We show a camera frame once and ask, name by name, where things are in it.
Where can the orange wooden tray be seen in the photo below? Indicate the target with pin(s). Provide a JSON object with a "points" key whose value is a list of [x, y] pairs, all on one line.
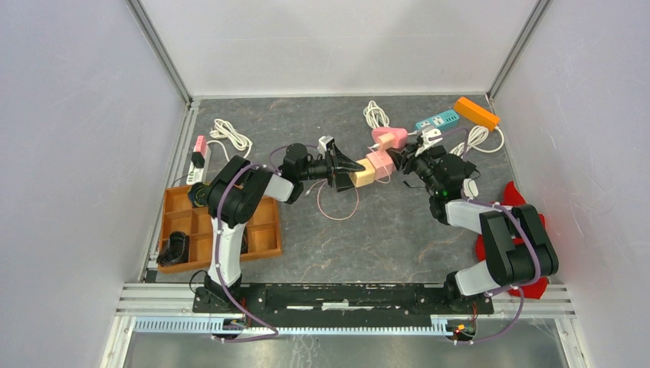
{"points": [[262, 233]]}

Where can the orange power strip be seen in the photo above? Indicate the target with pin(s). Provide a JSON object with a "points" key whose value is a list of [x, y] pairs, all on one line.
{"points": [[476, 114]]}

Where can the pink triangular power strip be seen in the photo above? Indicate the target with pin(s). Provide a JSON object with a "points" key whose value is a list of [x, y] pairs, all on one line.
{"points": [[400, 134]]}

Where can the white square plug adapter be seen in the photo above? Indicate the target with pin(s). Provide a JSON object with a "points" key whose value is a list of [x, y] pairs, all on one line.
{"points": [[469, 189]]}

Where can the dark rolled cloth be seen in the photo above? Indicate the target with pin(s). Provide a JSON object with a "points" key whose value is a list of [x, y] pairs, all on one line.
{"points": [[198, 194]]}

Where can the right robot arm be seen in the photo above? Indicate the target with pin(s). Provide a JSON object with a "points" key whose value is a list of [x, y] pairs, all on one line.
{"points": [[517, 248]]}

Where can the white power strip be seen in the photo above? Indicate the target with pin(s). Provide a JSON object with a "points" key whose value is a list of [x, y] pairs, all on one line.
{"points": [[198, 175]]}

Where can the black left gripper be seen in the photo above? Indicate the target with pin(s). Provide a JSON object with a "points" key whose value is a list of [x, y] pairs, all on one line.
{"points": [[336, 169]]}

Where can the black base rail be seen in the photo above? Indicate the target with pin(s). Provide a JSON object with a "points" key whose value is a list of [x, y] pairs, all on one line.
{"points": [[338, 306]]}

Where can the black rolled cloth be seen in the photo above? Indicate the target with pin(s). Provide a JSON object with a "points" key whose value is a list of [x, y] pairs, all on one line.
{"points": [[175, 250]]}

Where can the pink cube adapter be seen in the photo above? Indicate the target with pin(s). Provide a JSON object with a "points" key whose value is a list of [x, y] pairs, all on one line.
{"points": [[382, 162]]}

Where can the pink plug adapter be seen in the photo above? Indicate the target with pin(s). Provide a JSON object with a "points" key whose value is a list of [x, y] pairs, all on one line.
{"points": [[200, 145]]}

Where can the red cloth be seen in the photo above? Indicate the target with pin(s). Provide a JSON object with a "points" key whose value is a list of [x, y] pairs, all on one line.
{"points": [[511, 196]]}

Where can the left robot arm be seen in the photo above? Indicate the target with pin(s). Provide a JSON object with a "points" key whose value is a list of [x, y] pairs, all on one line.
{"points": [[235, 193]]}

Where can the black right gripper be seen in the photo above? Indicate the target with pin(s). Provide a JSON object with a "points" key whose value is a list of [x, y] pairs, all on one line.
{"points": [[400, 159]]}

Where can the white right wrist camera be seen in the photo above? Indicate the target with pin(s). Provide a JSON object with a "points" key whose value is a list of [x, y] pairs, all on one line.
{"points": [[427, 139]]}

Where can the beige cube adapter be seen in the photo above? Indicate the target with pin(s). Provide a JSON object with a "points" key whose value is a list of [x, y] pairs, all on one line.
{"points": [[365, 176]]}

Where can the salmon usb charger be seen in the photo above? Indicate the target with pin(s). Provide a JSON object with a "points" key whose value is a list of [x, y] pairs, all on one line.
{"points": [[385, 141]]}

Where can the teal power strip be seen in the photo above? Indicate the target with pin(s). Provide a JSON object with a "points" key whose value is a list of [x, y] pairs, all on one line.
{"points": [[442, 121]]}

